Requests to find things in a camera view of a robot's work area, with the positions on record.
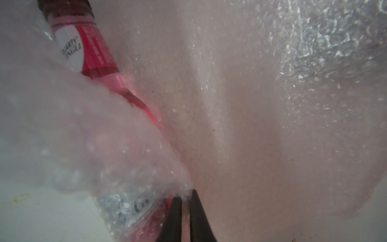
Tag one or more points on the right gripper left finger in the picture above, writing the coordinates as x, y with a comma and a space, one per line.
172, 227

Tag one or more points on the bubble wrap sheet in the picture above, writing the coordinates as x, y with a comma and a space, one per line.
274, 111

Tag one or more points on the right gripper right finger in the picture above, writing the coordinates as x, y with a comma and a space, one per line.
200, 230

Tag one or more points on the pink drink bottle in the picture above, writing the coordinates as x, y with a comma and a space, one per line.
138, 173

